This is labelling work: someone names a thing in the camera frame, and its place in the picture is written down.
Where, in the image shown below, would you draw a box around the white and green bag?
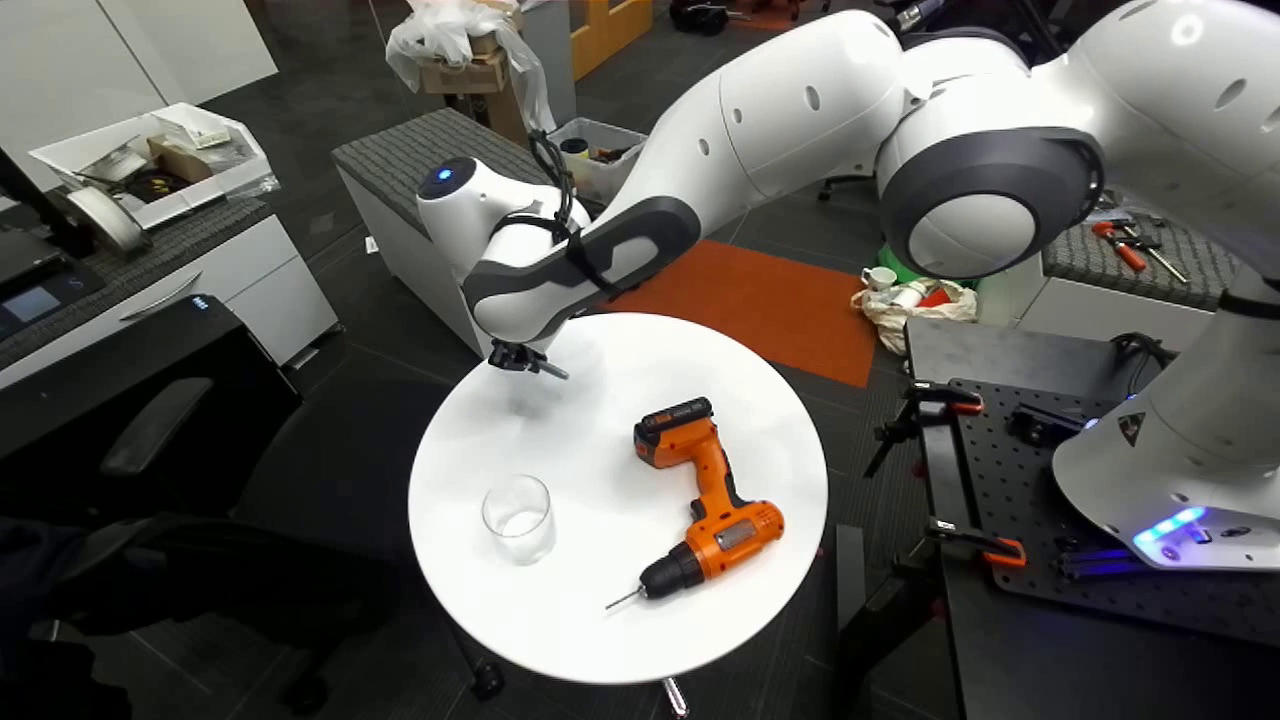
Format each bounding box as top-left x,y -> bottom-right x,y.
850,261 -> 986,356

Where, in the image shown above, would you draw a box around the white printer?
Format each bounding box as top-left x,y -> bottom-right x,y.
0,198 -> 343,397

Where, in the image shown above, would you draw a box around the brown cardboard box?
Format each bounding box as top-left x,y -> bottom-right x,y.
417,31 -> 533,138

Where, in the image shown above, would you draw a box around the white cabinet with grey cushion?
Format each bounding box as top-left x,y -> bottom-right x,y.
330,106 -> 591,360

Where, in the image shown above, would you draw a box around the clear plastic bin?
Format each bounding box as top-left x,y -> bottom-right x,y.
535,117 -> 657,204

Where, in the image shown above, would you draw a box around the red handled hand tools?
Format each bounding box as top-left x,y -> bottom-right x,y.
1090,215 -> 1191,289

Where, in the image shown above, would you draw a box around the clear glass cup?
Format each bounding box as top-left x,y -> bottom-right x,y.
475,467 -> 559,570

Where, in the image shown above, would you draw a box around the white cabinet with tools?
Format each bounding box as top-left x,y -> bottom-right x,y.
1016,215 -> 1232,352

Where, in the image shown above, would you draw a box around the orange wooden cabinet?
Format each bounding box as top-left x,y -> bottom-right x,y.
571,0 -> 657,78

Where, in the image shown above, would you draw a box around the orange cordless drill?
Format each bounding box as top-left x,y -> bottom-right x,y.
599,392 -> 790,617

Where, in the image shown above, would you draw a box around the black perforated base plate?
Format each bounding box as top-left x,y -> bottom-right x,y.
954,377 -> 1280,651

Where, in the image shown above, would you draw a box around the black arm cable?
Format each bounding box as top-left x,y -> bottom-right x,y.
527,130 -> 598,254

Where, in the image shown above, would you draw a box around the black office chair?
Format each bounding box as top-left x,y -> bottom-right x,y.
0,291 -> 445,717

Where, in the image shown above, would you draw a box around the grey tape roll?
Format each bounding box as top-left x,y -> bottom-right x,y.
60,186 -> 152,257

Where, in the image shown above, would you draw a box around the white plastic bag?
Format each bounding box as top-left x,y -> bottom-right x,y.
384,0 -> 559,154

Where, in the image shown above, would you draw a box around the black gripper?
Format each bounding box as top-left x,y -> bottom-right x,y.
484,338 -> 557,379

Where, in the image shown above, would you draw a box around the orange black clamp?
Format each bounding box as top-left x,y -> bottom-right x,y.
862,379 -> 988,480
928,517 -> 1032,577

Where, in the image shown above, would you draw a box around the white storage cabinet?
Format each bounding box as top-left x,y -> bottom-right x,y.
0,0 -> 284,154

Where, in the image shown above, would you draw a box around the black device with blue screen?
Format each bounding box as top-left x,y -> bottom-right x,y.
0,245 -> 106,352

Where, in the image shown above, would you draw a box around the white tray with clutter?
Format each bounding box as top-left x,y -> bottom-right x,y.
30,102 -> 279,233

